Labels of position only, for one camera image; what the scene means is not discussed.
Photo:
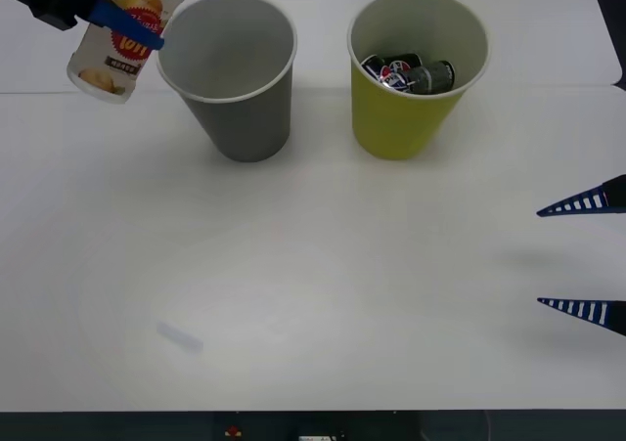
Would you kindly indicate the yellow-green plastic waste bin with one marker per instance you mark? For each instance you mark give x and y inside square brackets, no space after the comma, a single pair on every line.
[391,123]

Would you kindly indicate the dark green can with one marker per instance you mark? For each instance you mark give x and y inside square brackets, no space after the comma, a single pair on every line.
[433,76]

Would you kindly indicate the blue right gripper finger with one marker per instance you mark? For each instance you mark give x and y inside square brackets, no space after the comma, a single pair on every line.
[594,311]
[594,200]

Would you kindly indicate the grey plastic waste bin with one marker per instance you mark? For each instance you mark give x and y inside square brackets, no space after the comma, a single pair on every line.
[244,128]

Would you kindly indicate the black can with round logo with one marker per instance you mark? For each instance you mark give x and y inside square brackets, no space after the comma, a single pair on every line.
[391,72]

